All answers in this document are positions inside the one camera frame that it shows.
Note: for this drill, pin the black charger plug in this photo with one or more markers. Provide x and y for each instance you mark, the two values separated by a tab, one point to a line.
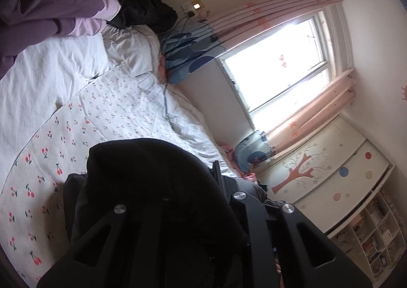
190	14

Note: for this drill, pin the wall night light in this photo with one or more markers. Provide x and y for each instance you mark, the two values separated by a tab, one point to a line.
197	5

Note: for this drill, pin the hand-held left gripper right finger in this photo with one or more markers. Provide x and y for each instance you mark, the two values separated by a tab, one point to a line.
254	218

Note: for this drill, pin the pink crumpled cloth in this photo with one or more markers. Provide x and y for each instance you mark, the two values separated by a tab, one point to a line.
232	151

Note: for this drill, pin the window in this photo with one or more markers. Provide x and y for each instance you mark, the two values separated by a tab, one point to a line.
279	65

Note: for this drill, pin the tree print wardrobe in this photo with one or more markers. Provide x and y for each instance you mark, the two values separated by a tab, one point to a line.
334	160

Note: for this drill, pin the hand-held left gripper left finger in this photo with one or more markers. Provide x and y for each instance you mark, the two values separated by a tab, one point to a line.
120	221

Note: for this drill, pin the white pillow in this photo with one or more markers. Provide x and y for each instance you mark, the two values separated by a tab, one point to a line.
133	46

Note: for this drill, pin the black puffer jacket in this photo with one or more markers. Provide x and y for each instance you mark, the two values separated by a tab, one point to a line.
152	173

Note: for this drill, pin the white bookshelf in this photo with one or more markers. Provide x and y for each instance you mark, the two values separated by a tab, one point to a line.
375	237

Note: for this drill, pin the black crumpled garment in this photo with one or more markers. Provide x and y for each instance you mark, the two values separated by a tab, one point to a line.
143	8

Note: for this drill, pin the pink cartoon curtain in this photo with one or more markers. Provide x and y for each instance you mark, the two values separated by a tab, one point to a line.
254	17
318	106

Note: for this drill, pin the bed with cherry sheet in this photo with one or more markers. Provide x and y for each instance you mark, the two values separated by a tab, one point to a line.
47	62

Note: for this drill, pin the white wall socket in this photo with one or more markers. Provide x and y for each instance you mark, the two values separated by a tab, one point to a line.
187	8

